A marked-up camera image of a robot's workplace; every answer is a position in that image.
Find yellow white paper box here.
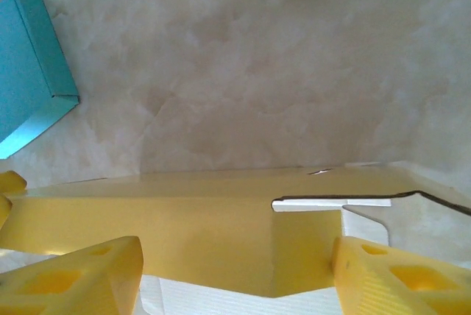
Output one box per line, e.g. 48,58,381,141
0,162,471,315

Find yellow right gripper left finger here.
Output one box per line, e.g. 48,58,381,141
0,236,144,315

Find blue white paper box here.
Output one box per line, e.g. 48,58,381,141
0,0,80,160

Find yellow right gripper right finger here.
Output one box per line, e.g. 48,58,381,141
333,236,471,315

